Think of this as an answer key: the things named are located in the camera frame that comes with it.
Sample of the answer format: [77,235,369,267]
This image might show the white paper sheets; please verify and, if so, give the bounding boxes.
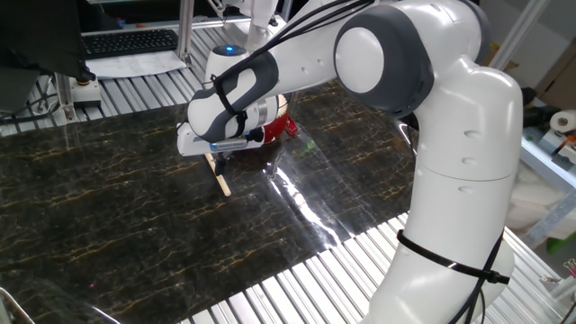
[85,49,188,81]

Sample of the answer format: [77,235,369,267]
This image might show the white tapered stand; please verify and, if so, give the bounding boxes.
[245,0,281,51]

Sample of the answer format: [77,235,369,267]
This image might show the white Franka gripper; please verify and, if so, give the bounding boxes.
[176,123,266,177]

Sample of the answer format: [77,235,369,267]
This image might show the slanted aluminium post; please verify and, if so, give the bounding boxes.
[489,0,553,71]

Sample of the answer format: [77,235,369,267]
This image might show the short aluminium profile post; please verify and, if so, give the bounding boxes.
[53,71,77,122]

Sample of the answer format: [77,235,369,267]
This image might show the tall aluminium profile post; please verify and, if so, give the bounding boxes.
[174,0,195,67]

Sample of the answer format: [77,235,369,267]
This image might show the red drum with white skin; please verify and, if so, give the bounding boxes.
[263,94,292,145]

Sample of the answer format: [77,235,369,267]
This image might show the white side table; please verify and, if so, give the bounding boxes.
[520,128,576,193]

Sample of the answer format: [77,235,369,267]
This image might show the green object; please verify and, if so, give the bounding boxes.
[546,231,576,256]

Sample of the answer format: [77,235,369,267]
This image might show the white emergency stop box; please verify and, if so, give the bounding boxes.
[69,74,103,109]

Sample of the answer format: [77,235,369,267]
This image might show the aluminium table leg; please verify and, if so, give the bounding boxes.
[524,191,576,248]

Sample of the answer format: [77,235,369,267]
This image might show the black cable tie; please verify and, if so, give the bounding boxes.
[396,229,511,285]

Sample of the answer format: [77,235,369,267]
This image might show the silver camera with blue end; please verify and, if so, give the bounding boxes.
[209,137,249,152]

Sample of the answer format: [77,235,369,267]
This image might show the white toilet paper roll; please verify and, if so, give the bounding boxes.
[549,109,576,135]

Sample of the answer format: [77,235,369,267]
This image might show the brown cardboard box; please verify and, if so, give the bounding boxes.
[534,38,576,112]

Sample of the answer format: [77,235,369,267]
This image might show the black marble pattern mat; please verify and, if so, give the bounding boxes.
[0,80,419,324]

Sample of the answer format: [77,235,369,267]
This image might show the black monitor screen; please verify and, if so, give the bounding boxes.
[0,0,96,83]

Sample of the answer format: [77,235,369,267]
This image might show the wooden drumstick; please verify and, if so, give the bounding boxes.
[204,152,232,198]

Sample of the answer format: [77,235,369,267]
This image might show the black keyboard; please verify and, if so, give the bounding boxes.
[80,28,180,61]

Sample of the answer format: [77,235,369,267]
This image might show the orange black device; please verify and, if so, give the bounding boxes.
[552,136,576,171]

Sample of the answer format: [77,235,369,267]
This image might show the small grey white box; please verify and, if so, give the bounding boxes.
[538,129,567,156]

